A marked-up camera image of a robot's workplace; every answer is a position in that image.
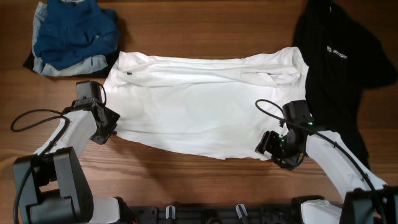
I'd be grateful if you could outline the white t-shirt black print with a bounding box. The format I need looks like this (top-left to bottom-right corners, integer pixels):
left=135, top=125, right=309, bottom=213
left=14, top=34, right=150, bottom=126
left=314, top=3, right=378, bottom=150
left=104, top=47, right=308, bottom=161

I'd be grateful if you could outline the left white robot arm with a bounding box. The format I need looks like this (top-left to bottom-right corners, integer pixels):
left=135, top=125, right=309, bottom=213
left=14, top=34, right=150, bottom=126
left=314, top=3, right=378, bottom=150
left=13, top=103, right=123, bottom=223

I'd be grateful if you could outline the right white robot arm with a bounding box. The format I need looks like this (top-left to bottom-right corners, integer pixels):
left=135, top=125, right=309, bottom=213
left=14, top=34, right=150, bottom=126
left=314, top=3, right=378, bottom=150
left=255, top=126, right=397, bottom=223

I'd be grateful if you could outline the black garment under pile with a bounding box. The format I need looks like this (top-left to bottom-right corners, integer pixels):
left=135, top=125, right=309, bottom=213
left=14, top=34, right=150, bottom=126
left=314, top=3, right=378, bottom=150
left=22, top=49, right=120, bottom=78

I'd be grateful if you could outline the black polo shirt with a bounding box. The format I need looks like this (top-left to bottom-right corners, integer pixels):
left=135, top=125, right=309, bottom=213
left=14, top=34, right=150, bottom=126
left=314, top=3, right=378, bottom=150
left=293, top=0, right=397, bottom=166

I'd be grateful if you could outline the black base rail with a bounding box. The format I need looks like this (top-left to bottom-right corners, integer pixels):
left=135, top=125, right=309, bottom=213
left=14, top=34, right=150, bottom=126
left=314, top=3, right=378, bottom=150
left=130, top=204, right=293, bottom=224

